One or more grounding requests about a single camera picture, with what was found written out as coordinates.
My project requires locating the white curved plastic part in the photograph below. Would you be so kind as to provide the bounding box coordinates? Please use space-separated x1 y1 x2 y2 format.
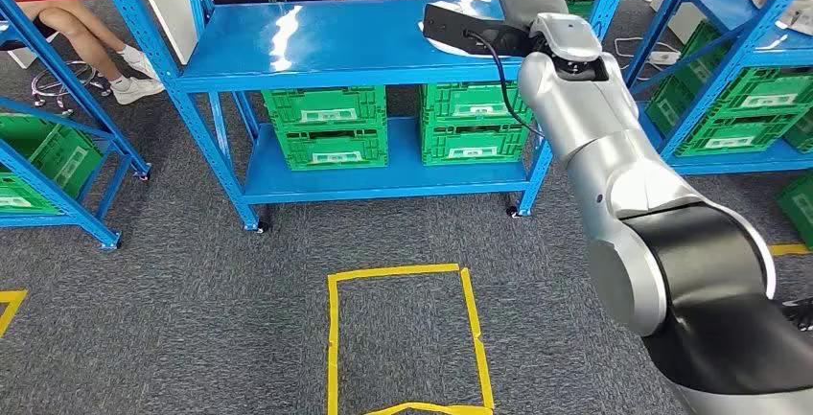
417 0 531 59

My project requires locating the blue metal shelf rack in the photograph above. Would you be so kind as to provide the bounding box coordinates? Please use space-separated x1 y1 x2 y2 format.
0 0 152 252
87 0 569 234
591 0 813 176

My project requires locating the person's foot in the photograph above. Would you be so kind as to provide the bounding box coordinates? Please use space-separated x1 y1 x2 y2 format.
783 296 813 333

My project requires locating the seated person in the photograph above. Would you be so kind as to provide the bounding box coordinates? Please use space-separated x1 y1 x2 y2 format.
0 0 167 107

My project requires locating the chrome stool base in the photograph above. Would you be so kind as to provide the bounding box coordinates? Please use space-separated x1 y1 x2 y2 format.
30 58 113 112

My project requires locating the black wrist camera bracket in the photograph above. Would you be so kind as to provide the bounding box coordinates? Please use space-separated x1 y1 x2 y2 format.
421 3 548 59

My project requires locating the black camera cable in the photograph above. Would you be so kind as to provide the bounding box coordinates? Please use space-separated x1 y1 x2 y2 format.
463 30 546 140

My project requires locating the white power cable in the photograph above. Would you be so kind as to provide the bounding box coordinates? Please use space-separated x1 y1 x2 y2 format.
612 35 662 71

